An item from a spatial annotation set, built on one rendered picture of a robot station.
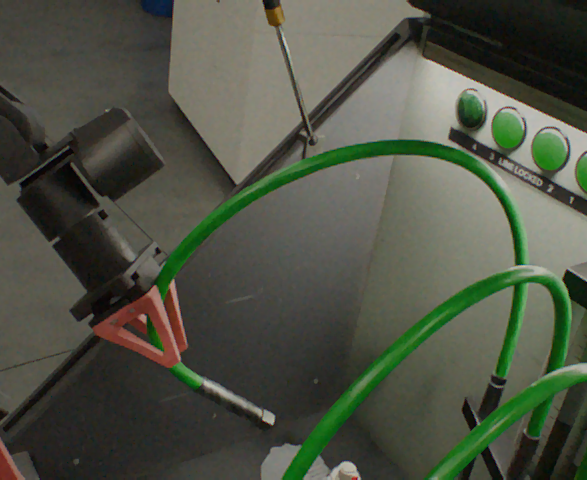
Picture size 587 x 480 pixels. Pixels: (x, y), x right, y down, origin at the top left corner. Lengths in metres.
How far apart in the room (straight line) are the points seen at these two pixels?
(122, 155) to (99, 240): 0.08
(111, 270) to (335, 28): 2.99
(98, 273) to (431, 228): 0.48
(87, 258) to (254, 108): 2.92
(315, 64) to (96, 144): 2.97
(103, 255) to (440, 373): 0.54
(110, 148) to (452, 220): 0.47
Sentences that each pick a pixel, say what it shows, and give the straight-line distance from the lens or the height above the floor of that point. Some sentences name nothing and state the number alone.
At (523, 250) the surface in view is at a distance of 0.77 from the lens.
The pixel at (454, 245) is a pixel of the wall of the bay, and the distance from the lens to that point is 0.98.
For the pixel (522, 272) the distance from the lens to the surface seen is 0.60.
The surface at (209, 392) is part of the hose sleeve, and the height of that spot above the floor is 1.15.
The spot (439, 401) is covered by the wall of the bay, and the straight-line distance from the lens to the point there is 1.08.
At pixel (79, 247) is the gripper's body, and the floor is 1.30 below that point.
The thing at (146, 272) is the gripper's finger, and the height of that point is 1.28.
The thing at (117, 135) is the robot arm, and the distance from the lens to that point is 0.68.
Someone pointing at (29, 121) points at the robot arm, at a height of 1.40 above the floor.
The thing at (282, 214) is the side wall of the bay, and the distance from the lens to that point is 0.96.
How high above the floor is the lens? 1.65
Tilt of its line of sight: 30 degrees down
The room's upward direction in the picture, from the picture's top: 9 degrees clockwise
